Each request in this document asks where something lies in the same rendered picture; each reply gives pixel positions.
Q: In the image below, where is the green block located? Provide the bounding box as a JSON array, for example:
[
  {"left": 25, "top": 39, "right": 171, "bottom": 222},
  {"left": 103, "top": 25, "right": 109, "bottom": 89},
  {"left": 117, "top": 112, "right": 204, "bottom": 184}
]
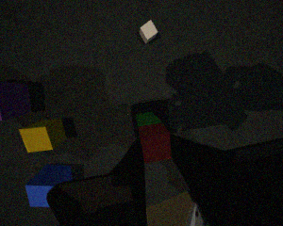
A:
[
  {"left": 138, "top": 115, "right": 161, "bottom": 126},
  {"left": 136, "top": 112, "right": 155, "bottom": 121}
]

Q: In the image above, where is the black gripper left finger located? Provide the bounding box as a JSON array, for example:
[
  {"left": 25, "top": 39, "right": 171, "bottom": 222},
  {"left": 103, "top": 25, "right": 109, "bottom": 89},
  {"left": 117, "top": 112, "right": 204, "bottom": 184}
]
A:
[{"left": 46, "top": 138, "right": 147, "bottom": 226}]

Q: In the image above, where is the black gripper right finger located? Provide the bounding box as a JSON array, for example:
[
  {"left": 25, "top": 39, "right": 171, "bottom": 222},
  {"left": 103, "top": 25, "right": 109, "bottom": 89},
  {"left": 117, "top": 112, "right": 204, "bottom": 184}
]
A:
[{"left": 170, "top": 134, "right": 283, "bottom": 226}]

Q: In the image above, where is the purple block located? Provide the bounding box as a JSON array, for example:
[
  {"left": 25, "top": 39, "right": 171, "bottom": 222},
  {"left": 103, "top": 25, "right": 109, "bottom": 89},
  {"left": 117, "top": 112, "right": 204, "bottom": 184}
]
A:
[{"left": 0, "top": 82, "right": 31, "bottom": 121}]

